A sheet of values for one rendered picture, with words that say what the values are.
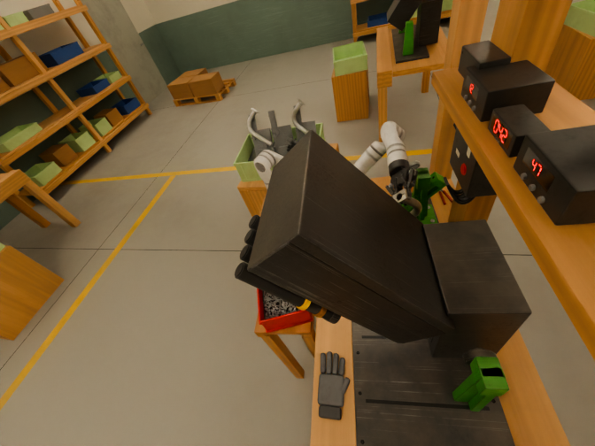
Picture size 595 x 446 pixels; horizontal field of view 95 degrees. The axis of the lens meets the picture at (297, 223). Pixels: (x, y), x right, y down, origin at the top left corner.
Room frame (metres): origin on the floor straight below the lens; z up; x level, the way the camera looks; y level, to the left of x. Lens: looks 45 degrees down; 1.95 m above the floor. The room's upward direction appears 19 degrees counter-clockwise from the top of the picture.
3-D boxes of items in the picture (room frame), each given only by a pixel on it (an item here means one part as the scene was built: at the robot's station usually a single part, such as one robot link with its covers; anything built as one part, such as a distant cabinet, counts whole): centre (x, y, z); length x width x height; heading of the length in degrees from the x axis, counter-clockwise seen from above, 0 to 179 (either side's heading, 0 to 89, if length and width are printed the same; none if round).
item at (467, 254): (0.35, -0.41, 1.07); 0.30 x 0.18 x 0.34; 161
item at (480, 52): (0.70, -0.62, 1.59); 0.15 x 0.07 x 0.07; 161
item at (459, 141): (0.54, -0.55, 1.42); 0.17 x 0.12 x 0.15; 161
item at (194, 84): (6.74, 1.00, 0.22); 1.20 x 0.81 x 0.44; 60
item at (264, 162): (1.23, 0.06, 1.18); 0.09 x 0.09 x 0.17; 47
